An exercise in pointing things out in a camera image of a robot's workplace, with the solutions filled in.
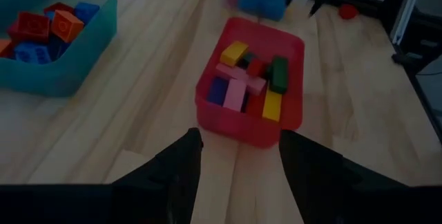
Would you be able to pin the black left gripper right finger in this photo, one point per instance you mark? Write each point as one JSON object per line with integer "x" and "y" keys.
{"x": 328, "y": 189}

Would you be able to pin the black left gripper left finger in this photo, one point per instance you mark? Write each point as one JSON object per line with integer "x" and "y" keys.
{"x": 165, "y": 182}

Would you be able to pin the short green block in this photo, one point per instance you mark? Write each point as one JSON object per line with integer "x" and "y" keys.
{"x": 249, "y": 59}

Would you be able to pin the long red block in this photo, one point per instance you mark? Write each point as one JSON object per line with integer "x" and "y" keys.
{"x": 256, "y": 67}

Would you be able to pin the long yellow block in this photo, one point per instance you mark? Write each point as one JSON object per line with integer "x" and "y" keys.
{"x": 272, "y": 106}
{"x": 234, "y": 53}

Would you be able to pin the long pink block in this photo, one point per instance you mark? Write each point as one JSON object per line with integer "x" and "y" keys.
{"x": 235, "y": 94}
{"x": 257, "y": 85}

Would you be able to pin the small orange block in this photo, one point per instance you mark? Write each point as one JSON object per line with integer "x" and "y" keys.
{"x": 66, "y": 26}
{"x": 5, "y": 47}

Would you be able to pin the small blue block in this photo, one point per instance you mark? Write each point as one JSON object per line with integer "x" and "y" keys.
{"x": 87, "y": 11}
{"x": 32, "y": 53}

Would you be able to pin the small red block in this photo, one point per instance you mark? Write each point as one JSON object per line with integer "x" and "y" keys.
{"x": 348, "y": 11}
{"x": 58, "y": 7}
{"x": 34, "y": 27}

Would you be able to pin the large blue block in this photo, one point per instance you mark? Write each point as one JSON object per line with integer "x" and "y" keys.
{"x": 262, "y": 2}

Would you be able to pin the red translucent plastic bin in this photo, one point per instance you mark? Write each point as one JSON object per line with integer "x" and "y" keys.
{"x": 228, "y": 127}

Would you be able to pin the teal translucent plastic bin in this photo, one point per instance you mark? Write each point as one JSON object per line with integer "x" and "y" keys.
{"x": 69, "y": 75}

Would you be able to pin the silver aluminium rail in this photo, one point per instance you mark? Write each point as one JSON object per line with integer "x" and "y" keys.
{"x": 404, "y": 16}

